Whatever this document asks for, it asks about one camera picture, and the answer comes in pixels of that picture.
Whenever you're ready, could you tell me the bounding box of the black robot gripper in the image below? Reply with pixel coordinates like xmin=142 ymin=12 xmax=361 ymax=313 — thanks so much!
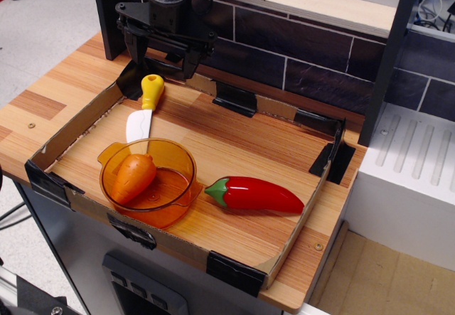
xmin=115 ymin=0 xmax=218 ymax=79

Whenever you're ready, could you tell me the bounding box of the orange plastic toy carrot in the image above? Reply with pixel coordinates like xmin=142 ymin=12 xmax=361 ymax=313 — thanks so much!
xmin=110 ymin=154 xmax=156 ymax=205

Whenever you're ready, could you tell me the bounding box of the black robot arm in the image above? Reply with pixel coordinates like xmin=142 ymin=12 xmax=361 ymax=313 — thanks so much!
xmin=115 ymin=0 xmax=218 ymax=79

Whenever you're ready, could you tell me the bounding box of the cardboard fence with black tape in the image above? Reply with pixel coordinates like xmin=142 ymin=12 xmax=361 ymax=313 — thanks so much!
xmin=26 ymin=53 xmax=362 ymax=307

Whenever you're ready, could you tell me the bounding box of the orange transparent plastic pot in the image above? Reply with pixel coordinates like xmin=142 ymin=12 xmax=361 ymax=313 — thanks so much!
xmin=98 ymin=139 xmax=203 ymax=229

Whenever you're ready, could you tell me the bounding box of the red toy chili pepper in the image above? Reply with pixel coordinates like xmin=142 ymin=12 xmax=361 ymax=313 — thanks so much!
xmin=204 ymin=176 xmax=304 ymax=214

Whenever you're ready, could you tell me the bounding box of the wooden upper shelf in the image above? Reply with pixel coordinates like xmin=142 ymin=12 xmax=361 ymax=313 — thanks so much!
xmin=238 ymin=0 xmax=396 ymax=38

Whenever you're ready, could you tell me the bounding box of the grey toy oven control panel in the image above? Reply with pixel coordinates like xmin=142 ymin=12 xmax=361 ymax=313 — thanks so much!
xmin=102 ymin=254 xmax=189 ymax=315

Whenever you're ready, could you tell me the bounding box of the white toy sink drainboard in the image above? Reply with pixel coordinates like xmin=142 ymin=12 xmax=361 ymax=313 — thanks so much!
xmin=345 ymin=104 xmax=454 ymax=270

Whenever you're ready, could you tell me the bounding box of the yellow handled toy knife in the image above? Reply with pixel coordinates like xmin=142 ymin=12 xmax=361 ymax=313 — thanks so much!
xmin=126 ymin=74 xmax=164 ymax=143

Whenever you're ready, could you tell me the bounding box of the dark grey vertical post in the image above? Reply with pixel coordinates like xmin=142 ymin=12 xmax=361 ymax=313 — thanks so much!
xmin=91 ymin=0 xmax=150 ymax=62

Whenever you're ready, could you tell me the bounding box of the dark grey right post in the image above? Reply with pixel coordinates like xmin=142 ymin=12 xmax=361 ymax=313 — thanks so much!
xmin=358 ymin=0 xmax=418 ymax=146

